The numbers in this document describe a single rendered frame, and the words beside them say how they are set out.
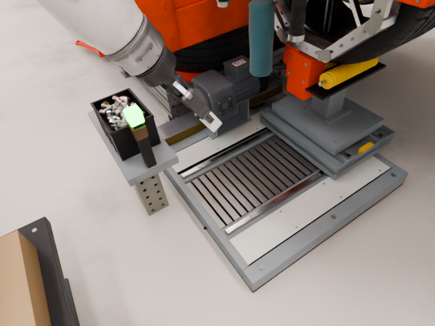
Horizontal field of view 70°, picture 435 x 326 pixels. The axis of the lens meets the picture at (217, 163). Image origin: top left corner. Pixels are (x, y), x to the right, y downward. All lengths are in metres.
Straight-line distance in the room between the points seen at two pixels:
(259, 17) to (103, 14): 0.74
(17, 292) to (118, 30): 0.70
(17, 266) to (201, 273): 0.60
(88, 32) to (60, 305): 0.73
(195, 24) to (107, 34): 0.94
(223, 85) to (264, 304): 0.87
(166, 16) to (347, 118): 0.87
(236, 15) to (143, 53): 1.03
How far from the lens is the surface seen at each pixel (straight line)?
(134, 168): 0.98
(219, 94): 1.33
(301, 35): 0.87
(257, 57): 1.20
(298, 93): 1.27
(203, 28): 1.44
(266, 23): 1.15
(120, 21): 0.49
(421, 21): 1.06
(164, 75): 0.55
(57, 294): 1.02
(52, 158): 1.92
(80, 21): 0.49
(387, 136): 1.54
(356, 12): 1.16
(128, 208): 1.48
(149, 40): 0.52
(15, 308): 0.95
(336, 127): 1.44
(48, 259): 1.09
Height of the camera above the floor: 1.12
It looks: 46 degrees down
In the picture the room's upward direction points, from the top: 7 degrees counter-clockwise
